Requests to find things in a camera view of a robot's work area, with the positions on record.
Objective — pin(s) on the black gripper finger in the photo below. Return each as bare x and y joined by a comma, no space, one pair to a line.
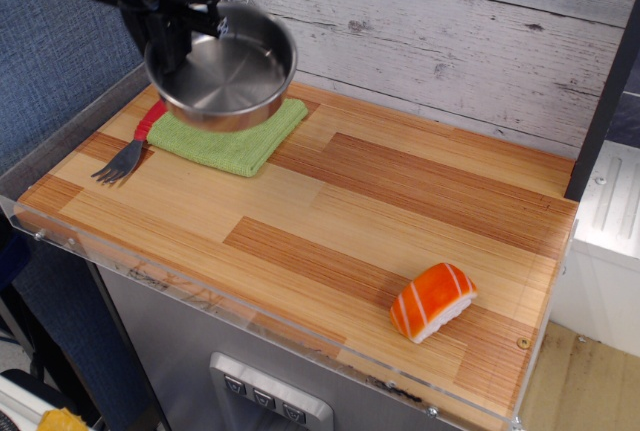
155,30
176,44

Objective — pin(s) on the stainless steel pot with handle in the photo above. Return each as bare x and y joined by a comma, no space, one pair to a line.
234,80

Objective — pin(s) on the green folded napkin cloth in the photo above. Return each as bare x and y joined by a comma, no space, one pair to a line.
241,153

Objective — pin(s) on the clear acrylic edge guard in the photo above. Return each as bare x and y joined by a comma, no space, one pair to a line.
310,316

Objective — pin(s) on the toy salmon nigiri sushi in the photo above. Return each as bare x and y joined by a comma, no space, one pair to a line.
440,294

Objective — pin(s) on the silver button control panel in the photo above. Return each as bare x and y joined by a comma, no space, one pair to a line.
269,393

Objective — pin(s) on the yellow object at corner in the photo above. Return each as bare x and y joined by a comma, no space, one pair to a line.
61,420

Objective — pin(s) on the white appliance at right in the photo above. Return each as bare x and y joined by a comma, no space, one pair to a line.
597,294

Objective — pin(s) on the red handled metal fork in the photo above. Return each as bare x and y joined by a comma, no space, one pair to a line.
126,160

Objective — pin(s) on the right dark vertical post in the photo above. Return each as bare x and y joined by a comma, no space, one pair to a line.
605,111

